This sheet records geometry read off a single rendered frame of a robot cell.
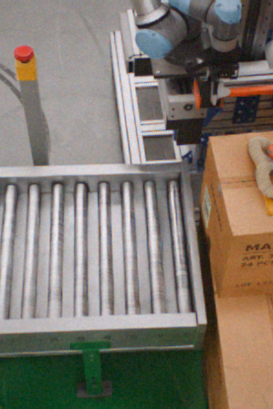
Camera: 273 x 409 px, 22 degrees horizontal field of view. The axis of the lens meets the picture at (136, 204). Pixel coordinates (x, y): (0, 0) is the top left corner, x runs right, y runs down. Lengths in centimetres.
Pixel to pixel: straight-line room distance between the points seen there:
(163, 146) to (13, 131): 83
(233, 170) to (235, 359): 62
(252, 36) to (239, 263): 84
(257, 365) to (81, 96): 195
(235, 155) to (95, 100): 158
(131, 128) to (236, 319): 124
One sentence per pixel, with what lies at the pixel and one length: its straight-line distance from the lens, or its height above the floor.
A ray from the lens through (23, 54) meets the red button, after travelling 252.
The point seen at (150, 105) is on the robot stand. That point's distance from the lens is 348.
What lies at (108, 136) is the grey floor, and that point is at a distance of 362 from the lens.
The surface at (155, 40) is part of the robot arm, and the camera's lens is 225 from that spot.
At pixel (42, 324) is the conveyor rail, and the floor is 59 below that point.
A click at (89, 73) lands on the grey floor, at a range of 394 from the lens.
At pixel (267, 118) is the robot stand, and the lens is 275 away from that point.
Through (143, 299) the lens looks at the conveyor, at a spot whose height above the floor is 49.
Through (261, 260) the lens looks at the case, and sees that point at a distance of 231.
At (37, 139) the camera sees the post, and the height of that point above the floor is 61.
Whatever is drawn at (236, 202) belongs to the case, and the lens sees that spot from 222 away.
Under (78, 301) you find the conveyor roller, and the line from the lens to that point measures 246.
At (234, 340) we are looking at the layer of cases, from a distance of 243.
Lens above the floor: 272
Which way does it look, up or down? 54 degrees down
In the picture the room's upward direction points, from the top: 1 degrees clockwise
